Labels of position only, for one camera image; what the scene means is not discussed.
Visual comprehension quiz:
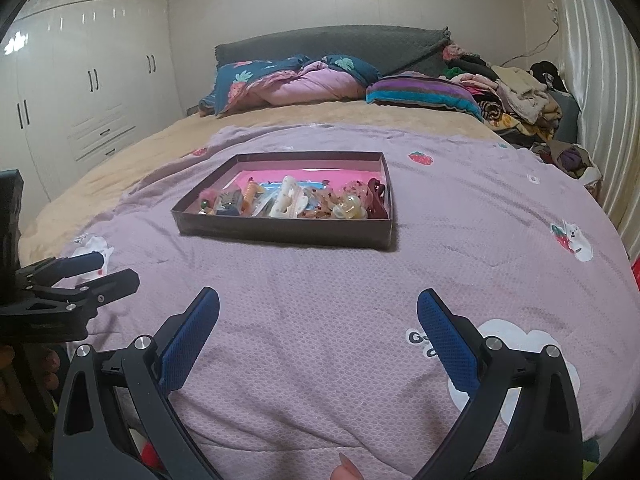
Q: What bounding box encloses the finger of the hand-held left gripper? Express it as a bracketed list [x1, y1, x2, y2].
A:
[15, 251, 106, 287]
[27, 268, 140, 312]

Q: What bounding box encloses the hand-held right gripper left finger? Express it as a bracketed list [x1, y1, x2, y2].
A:
[52, 287, 221, 480]

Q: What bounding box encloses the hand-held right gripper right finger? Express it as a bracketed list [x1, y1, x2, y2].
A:
[415, 288, 584, 480]

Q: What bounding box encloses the brown cardboard box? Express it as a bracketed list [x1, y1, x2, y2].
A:
[170, 151, 397, 252]

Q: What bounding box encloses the dark red hair claw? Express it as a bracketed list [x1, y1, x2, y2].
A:
[364, 177, 389, 219]

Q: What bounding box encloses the cream hair claw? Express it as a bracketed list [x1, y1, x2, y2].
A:
[333, 195, 369, 221]

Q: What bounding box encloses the large white hair claw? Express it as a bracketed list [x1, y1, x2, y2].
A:
[269, 175, 311, 220]

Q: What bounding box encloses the floral scrunchie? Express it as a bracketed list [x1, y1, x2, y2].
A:
[299, 182, 372, 221]

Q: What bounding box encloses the person's left hand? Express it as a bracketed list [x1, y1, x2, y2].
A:
[0, 346, 63, 392]

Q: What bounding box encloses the person's right hand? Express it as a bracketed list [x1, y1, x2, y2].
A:
[332, 452, 369, 480]

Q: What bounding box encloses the purple printed blanket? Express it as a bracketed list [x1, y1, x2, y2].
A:
[49, 123, 637, 480]

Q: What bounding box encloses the white wardrobe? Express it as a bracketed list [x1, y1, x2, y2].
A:
[0, 0, 202, 203]

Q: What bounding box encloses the striped pillow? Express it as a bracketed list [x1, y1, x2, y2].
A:
[365, 73, 486, 122]

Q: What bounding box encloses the grey cushion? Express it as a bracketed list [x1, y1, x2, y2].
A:
[551, 89, 584, 144]

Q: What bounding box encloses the pile of clothes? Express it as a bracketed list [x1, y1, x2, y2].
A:
[441, 43, 602, 187]

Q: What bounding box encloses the dark floral quilt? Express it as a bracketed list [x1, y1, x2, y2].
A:
[198, 53, 379, 119]

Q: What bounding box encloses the cream pleated curtain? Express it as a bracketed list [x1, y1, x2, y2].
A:
[549, 0, 640, 248]

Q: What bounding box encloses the grey headboard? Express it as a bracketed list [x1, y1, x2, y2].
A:
[214, 24, 452, 80]

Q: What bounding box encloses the wall cable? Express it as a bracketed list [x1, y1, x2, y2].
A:
[514, 0, 562, 63]

